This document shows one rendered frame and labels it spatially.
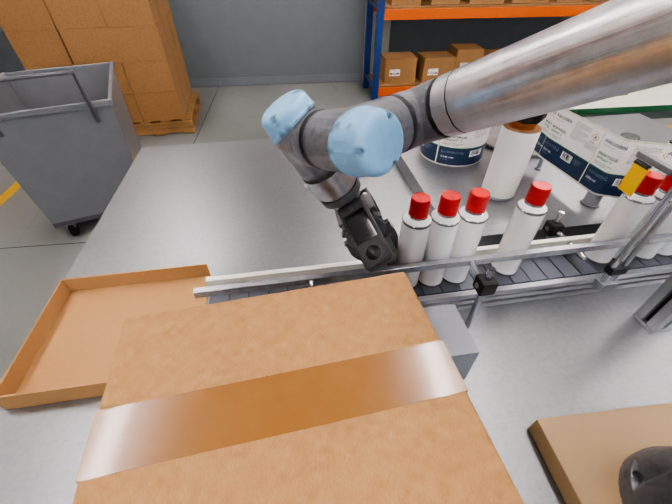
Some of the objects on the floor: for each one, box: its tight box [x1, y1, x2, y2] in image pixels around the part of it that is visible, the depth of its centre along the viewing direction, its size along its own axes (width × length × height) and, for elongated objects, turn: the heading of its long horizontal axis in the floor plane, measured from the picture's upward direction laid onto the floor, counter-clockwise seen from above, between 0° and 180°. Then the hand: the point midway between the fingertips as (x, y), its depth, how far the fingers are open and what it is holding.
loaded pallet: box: [0, 0, 201, 136], centre depth 308 cm, size 120×83×139 cm
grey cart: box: [0, 61, 141, 236], centre depth 211 cm, size 89×63×96 cm
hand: (389, 265), depth 66 cm, fingers closed, pressing on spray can
